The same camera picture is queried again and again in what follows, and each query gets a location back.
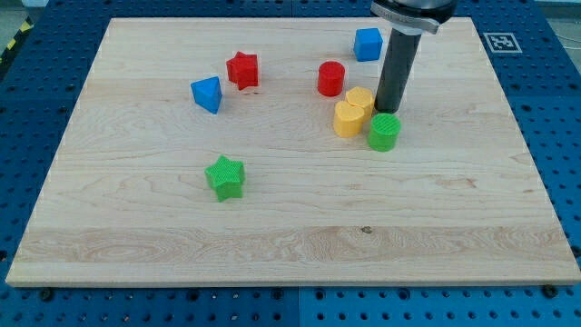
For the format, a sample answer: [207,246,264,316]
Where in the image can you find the green cylinder block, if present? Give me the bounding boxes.
[368,114,401,152]

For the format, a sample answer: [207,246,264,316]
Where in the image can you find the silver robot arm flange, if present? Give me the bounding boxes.
[370,0,458,35]

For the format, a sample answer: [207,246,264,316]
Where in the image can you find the green star block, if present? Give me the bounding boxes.
[204,155,246,202]

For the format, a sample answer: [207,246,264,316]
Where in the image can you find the yellow heart block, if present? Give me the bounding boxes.
[333,101,365,138]

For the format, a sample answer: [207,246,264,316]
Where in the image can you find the light wooden board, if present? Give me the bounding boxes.
[6,18,580,288]

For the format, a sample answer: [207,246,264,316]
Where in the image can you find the yellow hexagon block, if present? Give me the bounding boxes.
[345,86,375,122]

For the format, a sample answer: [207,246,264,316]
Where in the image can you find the red cylinder block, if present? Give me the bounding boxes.
[317,61,345,97]

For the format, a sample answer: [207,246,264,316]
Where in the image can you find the red star block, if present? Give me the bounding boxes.
[226,52,259,90]

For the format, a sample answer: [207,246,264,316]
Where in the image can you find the blue triangle block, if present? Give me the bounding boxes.
[191,76,222,114]

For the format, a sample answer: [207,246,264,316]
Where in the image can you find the blue cube block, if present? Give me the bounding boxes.
[353,28,383,62]

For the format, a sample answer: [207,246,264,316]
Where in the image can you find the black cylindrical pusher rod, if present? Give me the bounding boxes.
[375,29,421,114]

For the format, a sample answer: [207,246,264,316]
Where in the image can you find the white fiducial marker tag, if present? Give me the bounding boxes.
[483,32,522,54]

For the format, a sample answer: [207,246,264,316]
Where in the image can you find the black yellow hazard tape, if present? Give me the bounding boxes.
[1,16,34,65]

